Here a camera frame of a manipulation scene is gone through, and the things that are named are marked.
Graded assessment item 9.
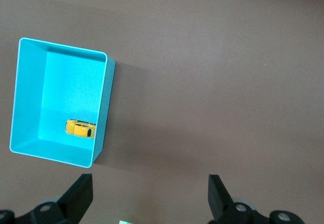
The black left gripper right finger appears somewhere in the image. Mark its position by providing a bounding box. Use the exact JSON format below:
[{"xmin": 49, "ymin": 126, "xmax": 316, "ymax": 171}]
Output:
[{"xmin": 208, "ymin": 174, "xmax": 305, "ymax": 224}]

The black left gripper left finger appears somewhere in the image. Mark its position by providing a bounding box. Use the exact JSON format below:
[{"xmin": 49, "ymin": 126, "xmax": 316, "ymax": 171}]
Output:
[{"xmin": 0, "ymin": 173, "xmax": 94, "ymax": 224}]

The yellow beetle toy car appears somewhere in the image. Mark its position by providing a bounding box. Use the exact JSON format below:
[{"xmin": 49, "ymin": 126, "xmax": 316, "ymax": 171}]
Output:
[{"xmin": 65, "ymin": 119, "xmax": 97, "ymax": 139}]

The turquoise plastic bin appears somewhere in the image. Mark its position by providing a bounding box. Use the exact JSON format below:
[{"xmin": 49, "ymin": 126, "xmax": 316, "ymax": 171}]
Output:
[{"xmin": 9, "ymin": 36, "xmax": 116, "ymax": 169}]

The brown table cover mat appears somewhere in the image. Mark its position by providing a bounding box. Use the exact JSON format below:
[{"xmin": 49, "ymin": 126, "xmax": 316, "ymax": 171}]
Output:
[{"xmin": 0, "ymin": 0, "xmax": 324, "ymax": 224}]

